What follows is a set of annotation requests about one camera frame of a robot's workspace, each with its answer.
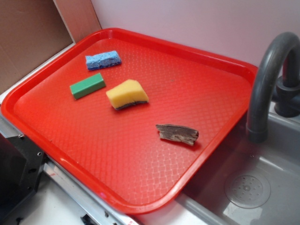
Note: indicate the green rectangular block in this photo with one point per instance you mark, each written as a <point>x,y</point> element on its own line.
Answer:
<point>87,86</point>

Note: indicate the grey plastic sink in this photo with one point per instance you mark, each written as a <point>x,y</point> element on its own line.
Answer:
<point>277,159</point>

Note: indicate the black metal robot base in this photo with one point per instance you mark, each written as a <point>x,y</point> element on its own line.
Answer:
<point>21,163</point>

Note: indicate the yellow sponge piece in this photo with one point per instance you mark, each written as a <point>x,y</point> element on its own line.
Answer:
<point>126,94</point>

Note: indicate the brown wood chip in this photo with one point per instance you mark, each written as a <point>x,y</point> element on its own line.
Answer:
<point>177,133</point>

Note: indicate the blue sponge piece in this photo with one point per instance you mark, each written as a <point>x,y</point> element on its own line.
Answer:
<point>102,60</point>

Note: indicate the red plastic tray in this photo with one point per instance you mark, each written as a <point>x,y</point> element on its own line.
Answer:
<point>131,117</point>

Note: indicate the brown cardboard panel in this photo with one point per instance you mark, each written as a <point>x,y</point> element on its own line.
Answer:
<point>31,32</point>

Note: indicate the grey curved faucet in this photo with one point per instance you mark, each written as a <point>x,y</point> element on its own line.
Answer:
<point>278,80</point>

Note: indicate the sink drain strainer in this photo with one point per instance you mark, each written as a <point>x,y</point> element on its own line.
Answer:
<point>247,189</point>

